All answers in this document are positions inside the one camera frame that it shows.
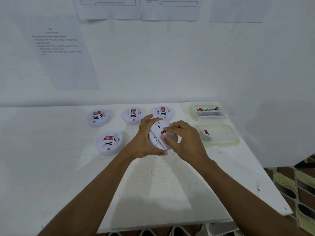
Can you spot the person's right hand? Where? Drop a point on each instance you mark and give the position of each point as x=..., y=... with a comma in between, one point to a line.
x=192, y=149

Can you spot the person's left hand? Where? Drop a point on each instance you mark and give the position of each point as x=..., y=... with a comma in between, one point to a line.
x=140, y=145

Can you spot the white smoke detector red label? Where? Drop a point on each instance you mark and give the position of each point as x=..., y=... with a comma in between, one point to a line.
x=109, y=143
x=162, y=112
x=134, y=115
x=98, y=117
x=156, y=137

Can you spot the person's left forearm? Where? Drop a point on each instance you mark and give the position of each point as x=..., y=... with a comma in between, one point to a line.
x=93, y=196

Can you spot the person's right forearm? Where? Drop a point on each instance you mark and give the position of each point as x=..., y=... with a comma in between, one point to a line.
x=246, y=204

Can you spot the green brown patterned floor mat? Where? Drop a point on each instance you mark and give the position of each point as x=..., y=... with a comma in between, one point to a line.
x=295, y=189

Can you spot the black bar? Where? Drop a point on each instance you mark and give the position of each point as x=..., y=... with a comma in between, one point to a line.
x=306, y=164

